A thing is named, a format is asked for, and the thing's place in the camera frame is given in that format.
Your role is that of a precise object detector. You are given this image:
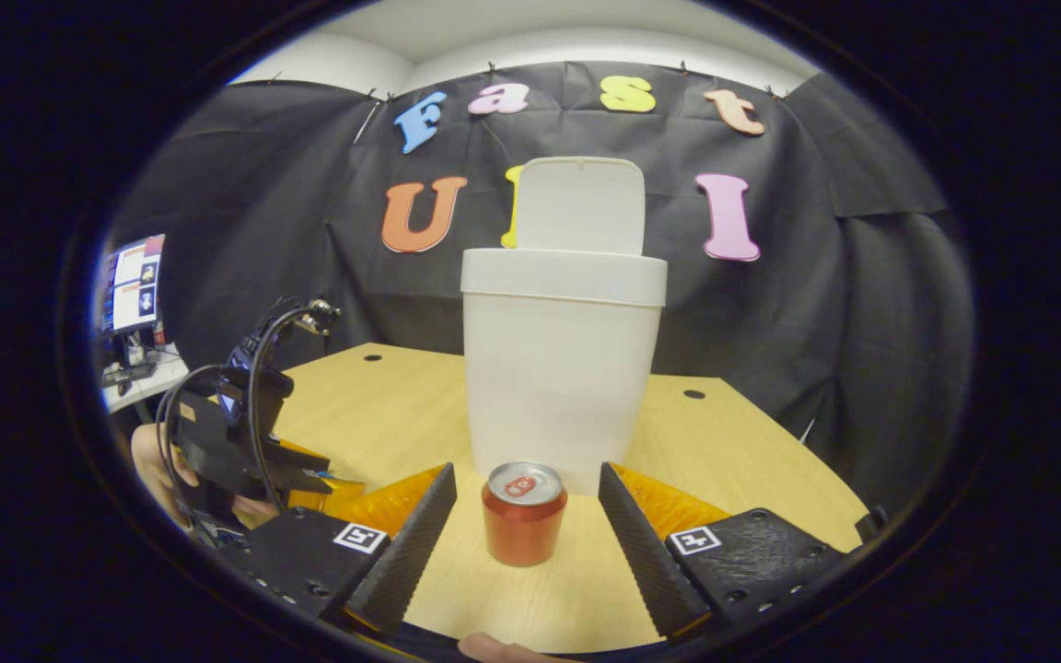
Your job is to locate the computer monitor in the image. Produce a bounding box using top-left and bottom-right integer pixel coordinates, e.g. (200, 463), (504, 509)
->
(102, 234), (167, 337)

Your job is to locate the white side table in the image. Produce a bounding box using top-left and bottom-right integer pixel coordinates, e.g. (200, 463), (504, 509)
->
(99, 343), (191, 413)

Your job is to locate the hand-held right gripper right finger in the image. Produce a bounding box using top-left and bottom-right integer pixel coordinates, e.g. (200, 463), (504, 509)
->
(598, 462), (854, 643)

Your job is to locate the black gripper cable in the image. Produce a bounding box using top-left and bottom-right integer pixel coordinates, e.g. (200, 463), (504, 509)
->
(155, 304), (329, 544)

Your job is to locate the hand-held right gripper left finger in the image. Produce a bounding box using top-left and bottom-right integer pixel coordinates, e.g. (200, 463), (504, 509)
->
(217, 463), (458, 636)

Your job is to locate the white desktop garbage bin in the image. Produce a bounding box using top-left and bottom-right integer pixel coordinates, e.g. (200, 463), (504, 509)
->
(460, 157), (669, 498)

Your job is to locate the red pop can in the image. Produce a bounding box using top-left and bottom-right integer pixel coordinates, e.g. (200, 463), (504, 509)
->
(481, 460), (569, 567)

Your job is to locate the wooden desktop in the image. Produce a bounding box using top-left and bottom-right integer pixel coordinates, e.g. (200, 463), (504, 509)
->
(217, 343), (870, 655)

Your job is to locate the black backdrop cloth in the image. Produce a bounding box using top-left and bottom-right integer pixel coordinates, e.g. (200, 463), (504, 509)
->
(111, 60), (974, 517)

